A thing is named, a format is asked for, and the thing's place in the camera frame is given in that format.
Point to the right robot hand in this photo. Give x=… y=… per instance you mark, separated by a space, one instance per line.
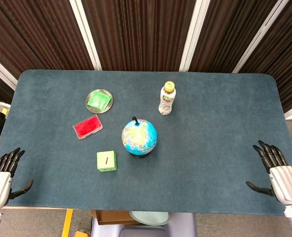
x=282 y=180

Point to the small blue globe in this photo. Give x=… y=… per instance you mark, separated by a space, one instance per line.
x=139 y=137

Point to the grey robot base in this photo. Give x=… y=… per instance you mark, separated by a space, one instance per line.
x=146 y=227

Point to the blue table mat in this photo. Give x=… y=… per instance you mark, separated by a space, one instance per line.
x=210 y=148

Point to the orange device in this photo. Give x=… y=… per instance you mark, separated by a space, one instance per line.
x=81 y=233

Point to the red transparent case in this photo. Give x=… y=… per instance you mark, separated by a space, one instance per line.
x=87 y=126

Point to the green cube block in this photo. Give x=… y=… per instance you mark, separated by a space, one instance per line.
x=106 y=161

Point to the brown cardboard box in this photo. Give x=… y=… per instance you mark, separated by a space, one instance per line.
x=111 y=217

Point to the green packet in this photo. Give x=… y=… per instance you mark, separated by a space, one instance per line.
x=98 y=100

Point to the round metal plate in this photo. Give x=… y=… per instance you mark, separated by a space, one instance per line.
x=99 y=101

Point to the pale green plate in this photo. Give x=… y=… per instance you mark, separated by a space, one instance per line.
x=149 y=217

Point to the yellow capped drink bottle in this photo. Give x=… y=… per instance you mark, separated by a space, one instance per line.
x=167 y=99

